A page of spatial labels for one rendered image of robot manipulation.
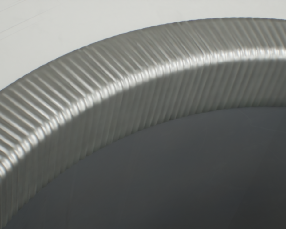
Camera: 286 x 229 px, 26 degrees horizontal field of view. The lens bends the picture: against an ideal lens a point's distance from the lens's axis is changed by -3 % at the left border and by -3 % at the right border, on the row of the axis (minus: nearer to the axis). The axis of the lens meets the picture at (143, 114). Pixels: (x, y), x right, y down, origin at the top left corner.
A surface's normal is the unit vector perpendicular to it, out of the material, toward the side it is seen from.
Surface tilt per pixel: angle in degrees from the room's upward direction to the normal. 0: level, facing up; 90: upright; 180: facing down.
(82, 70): 80
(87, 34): 90
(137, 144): 27
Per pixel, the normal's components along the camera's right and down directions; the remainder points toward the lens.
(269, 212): 0.00, 0.71
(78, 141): 0.52, 0.67
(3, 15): 0.18, -0.69
